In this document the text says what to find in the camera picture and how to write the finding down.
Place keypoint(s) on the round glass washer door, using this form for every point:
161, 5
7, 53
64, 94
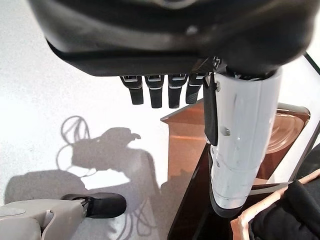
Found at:
313, 160

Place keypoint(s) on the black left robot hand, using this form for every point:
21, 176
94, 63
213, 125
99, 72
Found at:
175, 37

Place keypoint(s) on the shallow wicker laundry basket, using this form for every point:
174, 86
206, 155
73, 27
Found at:
240, 225

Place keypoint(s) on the black folded garment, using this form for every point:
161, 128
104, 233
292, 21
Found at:
287, 215

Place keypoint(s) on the brown transparent acrylic stool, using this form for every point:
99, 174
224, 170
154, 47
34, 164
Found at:
187, 150

